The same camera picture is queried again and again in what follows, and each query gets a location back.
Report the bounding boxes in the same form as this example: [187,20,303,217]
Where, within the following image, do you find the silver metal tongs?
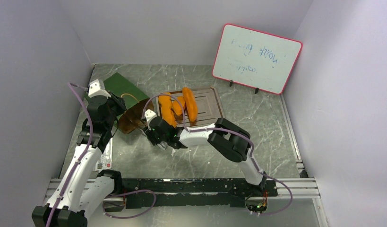
[130,117,169,151]

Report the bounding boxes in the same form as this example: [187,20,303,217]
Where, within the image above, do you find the orange fake croissant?
[172,96,186,116]

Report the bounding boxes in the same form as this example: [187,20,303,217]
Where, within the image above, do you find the orange fake bread loaf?
[158,92,177,128]

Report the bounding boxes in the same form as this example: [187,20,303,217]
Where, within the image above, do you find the green brown paper bag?
[103,73,149,134]

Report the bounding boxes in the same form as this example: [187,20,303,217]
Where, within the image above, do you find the long orange fake baguette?
[182,87,198,122]

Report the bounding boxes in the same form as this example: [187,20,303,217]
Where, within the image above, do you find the silver metal tray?
[153,86,226,129]

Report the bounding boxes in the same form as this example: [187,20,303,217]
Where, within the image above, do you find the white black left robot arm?
[32,90,126,227]

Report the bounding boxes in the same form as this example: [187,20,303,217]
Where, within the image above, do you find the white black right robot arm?
[144,114,267,196]

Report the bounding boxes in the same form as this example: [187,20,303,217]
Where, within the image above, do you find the white plastic packet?
[94,138,113,171]

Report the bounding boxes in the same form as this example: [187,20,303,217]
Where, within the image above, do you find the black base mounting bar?
[104,178,278,212]

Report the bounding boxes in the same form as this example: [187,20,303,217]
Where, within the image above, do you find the red framed whiteboard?
[212,23,303,95]

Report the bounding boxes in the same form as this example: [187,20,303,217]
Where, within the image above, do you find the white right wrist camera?
[144,109,158,128]

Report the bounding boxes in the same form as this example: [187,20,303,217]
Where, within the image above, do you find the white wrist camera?
[88,79,111,98]
[144,109,158,128]

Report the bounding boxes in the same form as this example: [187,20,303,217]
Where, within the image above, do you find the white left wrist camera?
[88,79,111,98]

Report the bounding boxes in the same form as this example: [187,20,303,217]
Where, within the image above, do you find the aluminium frame rail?
[44,178,321,201]

